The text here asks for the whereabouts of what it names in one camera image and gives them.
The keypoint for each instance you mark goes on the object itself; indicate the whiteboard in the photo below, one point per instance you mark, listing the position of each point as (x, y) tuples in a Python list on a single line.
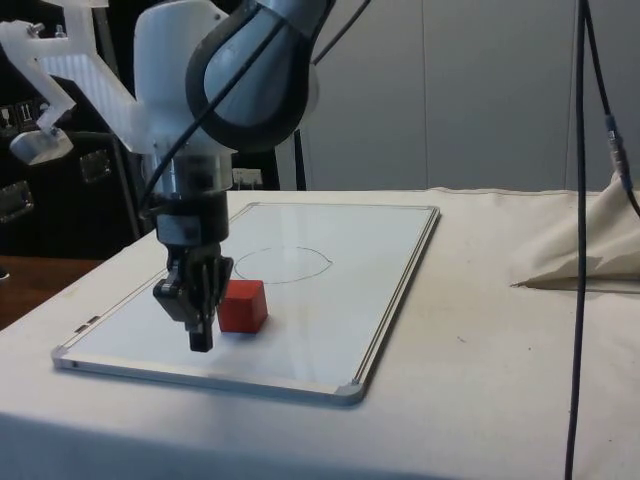
[(310, 320)]

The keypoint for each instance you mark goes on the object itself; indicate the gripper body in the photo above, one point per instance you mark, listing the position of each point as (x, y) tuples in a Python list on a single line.
[(192, 220)]

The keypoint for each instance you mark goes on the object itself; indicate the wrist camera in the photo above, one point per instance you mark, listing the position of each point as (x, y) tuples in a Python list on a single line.
[(41, 148)]

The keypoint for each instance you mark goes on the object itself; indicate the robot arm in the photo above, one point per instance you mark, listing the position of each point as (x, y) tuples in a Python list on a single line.
[(250, 75)]

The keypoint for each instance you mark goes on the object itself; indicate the red cube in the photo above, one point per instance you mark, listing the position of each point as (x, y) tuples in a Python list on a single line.
[(245, 307)]

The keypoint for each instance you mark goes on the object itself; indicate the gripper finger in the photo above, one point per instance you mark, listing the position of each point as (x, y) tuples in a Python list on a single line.
[(220, 272), (182, 300)]

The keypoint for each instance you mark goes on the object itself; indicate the white plastic camera bracket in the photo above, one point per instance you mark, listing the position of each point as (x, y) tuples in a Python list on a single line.
[(95, 75)]

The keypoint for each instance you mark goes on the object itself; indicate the black cabinet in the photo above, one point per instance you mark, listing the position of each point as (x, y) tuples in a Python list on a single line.
[(60, 210)]

